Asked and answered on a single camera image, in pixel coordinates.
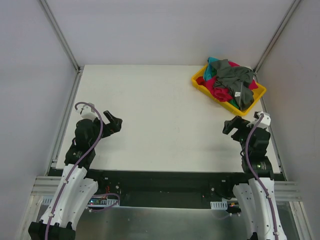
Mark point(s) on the right white cable duct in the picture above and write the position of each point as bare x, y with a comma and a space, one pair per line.
219, 205

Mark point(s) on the right aluminium frame post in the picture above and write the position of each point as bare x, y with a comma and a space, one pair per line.
275, 37

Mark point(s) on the white cable duct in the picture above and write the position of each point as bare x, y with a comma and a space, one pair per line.
93, 202
219, 205

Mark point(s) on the yellow plastic bin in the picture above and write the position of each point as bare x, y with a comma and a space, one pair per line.
257, 94

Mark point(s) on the left aluminium frame post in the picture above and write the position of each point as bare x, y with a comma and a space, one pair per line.
59, 34

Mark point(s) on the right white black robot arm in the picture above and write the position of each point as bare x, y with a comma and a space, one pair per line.
256, 197

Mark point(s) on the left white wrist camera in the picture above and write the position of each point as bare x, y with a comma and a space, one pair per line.
87, 111

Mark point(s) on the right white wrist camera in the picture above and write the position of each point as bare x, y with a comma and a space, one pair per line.
261, 119

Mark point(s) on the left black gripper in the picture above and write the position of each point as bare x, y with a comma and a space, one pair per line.
107, 126

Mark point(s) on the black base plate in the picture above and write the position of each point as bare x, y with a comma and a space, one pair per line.
174, 190

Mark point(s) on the red t shirt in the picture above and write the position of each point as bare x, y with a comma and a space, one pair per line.
201, 81

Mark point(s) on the magenta t shirt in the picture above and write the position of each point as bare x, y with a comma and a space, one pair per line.
220, 91

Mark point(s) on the teal t shirt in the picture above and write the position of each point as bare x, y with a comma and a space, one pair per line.
210, 72

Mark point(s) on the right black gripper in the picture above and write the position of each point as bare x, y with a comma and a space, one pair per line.
238, 128

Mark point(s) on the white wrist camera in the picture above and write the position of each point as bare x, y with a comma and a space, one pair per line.
87, 111
261, 119

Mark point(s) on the dark grey t shirt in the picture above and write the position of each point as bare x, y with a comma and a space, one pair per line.
235, 80

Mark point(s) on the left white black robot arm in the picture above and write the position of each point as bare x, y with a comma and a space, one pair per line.
75, 189

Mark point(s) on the aluminium front rail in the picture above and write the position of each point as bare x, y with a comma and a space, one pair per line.
284, 191

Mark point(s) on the left white cable duct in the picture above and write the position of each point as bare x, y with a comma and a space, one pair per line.
93, 202

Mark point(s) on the green t shirt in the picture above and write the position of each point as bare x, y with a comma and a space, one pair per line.
234, 103

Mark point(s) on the aluminium frame post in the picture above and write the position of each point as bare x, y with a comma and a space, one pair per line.
275, 37
59, 34

